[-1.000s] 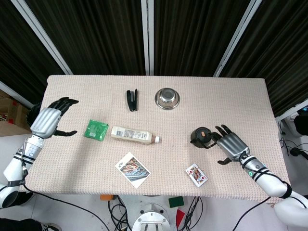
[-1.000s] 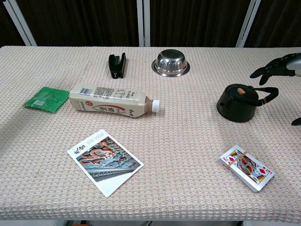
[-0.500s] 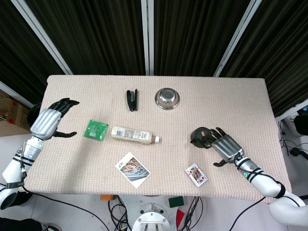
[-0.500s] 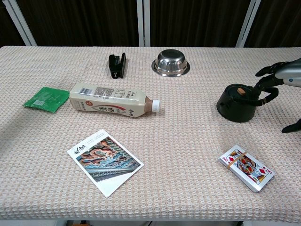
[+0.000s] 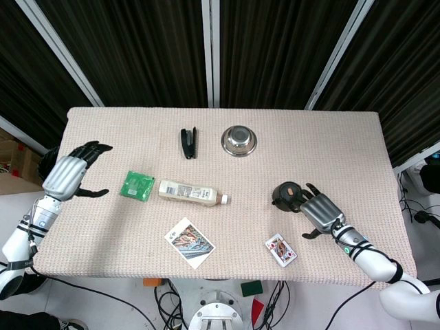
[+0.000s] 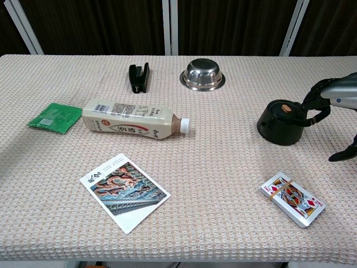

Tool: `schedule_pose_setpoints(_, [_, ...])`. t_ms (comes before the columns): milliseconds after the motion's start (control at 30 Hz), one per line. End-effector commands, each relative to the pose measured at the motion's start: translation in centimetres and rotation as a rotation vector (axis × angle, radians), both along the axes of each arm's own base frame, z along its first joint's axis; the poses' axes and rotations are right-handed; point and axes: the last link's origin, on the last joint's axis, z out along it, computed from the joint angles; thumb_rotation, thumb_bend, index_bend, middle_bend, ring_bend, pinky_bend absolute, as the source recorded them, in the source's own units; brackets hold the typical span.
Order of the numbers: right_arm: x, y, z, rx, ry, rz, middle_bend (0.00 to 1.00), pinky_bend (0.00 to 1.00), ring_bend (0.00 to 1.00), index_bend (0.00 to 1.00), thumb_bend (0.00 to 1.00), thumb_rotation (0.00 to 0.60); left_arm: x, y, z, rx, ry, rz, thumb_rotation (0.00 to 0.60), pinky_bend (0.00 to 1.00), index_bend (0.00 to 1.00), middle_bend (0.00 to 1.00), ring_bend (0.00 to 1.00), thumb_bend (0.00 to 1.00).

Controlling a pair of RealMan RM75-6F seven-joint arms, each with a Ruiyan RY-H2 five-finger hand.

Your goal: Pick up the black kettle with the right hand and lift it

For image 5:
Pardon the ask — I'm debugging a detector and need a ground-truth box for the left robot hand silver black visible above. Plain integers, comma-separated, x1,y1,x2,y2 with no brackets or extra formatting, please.
41,140,113,202

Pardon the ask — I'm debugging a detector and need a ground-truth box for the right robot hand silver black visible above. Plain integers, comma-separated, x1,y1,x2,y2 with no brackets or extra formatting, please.
291,182,347,240

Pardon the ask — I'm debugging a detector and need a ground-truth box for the black round object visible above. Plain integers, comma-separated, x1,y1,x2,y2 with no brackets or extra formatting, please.
36,146,61,188
272,181,310,213

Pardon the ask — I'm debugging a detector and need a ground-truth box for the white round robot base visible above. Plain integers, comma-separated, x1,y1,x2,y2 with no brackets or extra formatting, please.
188,290,243,330

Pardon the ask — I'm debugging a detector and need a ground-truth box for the cardboard box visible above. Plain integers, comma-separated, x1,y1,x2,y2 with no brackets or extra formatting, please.
0,129,45,195

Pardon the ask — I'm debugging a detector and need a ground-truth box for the king playing card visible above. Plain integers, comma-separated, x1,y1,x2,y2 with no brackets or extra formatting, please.
264,233,298,268

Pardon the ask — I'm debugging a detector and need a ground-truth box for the green sachet packet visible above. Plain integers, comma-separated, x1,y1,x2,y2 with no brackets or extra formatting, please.
119,170,155,203

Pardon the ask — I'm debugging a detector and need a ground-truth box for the beige waffle tablecloth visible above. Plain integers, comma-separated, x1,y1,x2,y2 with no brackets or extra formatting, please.
32,107,419,283

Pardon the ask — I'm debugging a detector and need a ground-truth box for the green block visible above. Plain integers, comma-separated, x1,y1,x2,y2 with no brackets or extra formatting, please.
240,280,265,298

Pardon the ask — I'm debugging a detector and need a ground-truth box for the stainless steel bowl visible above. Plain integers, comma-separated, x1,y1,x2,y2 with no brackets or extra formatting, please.
220,125,258,157

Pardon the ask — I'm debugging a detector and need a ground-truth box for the dark curtain panel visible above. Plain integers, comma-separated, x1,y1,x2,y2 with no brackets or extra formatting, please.
219,0,362,110
0,0,94,145
36,0,209,108
314,0,440,166

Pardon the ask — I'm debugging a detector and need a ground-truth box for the black device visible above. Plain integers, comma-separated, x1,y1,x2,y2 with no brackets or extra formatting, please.
421,164,440,193

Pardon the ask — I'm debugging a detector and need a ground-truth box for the red sheet piece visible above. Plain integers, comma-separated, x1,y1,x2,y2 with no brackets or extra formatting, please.
252,298,265,326

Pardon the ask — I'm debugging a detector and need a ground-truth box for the milk tea bottle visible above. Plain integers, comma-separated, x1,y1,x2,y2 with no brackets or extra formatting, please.
157,179,232,208

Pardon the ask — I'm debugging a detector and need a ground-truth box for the black stapler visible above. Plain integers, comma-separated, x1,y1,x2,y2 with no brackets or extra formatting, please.
179,126,199,160

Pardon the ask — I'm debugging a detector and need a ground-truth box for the dragon picture postcard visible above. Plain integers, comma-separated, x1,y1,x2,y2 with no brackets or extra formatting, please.
164,217,216,270

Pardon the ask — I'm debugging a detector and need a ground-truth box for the black white sneaker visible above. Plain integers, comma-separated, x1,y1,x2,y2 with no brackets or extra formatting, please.
58,318,85,330

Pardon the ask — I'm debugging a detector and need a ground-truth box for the white frame post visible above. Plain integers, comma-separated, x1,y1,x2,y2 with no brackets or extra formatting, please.
305,0,375,111
201,0,221,109
393,142,440,173
0,115,47,154
15,0,104,107

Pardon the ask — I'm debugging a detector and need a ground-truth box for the black floor cable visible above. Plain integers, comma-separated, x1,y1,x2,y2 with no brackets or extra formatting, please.
34,269,164,330
324,280,377,330
263,280,297,330
397,171,440,230
153,278,189,330

